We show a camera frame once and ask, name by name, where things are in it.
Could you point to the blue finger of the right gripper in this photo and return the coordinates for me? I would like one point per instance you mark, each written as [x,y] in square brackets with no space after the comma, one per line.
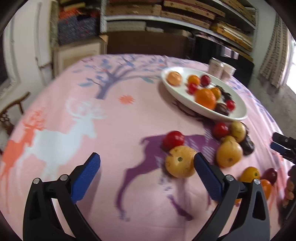
[286,153]
[284,141]

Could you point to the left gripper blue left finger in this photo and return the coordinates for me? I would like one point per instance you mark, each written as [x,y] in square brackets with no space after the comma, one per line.
[68,192]

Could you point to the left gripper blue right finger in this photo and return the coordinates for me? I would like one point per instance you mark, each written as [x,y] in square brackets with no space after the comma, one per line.
[221,188]

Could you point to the dark red plum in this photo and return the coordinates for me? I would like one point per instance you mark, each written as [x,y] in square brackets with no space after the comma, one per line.
[271,175]
[205,80]

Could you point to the yellow orange round fruit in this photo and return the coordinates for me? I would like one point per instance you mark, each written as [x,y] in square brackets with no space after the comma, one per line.
[249,174]

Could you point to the large orange mandarin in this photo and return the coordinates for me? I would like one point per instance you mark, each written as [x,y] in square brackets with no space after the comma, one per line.
[267,187]

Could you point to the pale yellow melon large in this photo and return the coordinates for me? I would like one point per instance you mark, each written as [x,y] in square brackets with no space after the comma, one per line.
[180,162]

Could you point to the small red cherry tomato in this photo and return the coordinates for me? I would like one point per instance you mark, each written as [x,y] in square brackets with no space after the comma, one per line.
[220,130]

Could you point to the dark purple mangosteen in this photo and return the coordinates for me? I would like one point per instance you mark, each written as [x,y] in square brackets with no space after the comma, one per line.
[222,109]

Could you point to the small orange tangerine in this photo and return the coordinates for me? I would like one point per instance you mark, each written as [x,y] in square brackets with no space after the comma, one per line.
[193,79]

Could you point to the orange persimmon fruit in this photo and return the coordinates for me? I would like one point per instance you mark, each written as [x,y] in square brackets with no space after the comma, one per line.
[217,92]

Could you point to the person's right hand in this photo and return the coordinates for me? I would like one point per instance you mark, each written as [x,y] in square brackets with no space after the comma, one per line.
[290,188]

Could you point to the pale yellow melon fruit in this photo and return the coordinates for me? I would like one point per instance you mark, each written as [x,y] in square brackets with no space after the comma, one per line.
[228,154]

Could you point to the dark purple passion fruit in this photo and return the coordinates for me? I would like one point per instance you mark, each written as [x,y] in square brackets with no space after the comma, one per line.
[247,146]
[225,95]

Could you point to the pale yellow melon small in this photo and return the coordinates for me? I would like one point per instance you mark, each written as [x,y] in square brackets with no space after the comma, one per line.
[238,131]

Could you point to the red cherry tomato in dish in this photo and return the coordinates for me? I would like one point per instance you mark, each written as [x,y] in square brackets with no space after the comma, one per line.
[230,105]

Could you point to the patterned curtain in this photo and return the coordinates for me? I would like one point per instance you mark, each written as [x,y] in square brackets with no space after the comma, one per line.
[273,65]

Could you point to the dark purple passion fruit upper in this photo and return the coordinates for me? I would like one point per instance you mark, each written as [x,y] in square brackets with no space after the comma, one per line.
[225,95]

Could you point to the wooden chair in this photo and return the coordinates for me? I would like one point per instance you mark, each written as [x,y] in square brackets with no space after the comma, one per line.
[11,114]

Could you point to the orange fruit in dish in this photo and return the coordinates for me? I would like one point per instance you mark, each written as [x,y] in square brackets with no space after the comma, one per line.
[205,98]

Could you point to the white oval serving dish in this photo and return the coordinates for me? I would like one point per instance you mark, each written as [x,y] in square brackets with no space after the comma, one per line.
[181,94]

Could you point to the white paper cup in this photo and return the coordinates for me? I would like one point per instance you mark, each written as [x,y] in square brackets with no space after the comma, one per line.
[228,72]

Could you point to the pink deer pattern tablecloth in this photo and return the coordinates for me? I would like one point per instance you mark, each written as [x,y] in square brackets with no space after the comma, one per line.
[116,106]

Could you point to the pink drink can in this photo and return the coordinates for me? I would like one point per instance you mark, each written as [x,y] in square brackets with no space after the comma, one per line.
[215,67]

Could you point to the red cherry tomato dish right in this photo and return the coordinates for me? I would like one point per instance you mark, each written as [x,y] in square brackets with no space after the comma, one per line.
[192,88]

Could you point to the black chair back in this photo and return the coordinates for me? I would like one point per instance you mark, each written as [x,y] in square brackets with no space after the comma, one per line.
[206,49]

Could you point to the white metal storage shelf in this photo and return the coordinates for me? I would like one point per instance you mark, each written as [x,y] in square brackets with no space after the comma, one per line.
[229,22]

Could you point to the dark brown chair back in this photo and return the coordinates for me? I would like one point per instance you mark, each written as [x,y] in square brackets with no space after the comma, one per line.
[149,43]

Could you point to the cardboard box with frame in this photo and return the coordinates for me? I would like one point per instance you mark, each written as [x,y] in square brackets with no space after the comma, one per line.
[66,55]

